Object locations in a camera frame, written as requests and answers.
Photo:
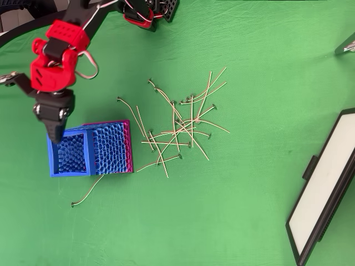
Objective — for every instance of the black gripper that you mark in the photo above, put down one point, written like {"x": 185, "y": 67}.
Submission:
{"x": 53, "y": 106}

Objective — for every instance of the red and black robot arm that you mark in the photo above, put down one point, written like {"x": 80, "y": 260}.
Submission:
{"x": 52, "y": 74}

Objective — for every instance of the blue and magenta lattice basket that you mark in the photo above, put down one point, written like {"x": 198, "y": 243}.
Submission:
{"x": 111, "y": 147}

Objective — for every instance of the green cloth with black edge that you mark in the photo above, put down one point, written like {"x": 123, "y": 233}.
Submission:
{"x": 194, "y": 216}

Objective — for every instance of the black framed white light panel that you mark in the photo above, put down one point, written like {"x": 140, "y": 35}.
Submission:
{"x": 324, "y": 180}

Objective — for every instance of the silver metal stand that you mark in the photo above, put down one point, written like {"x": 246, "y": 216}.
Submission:
{"x": 345, "y": 47}

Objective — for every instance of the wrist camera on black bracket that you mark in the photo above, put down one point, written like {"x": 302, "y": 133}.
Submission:
{"x": 23, "y": 83}

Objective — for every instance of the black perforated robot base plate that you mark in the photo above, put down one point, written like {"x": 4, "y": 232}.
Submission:
{"x": 172, "y": 11}

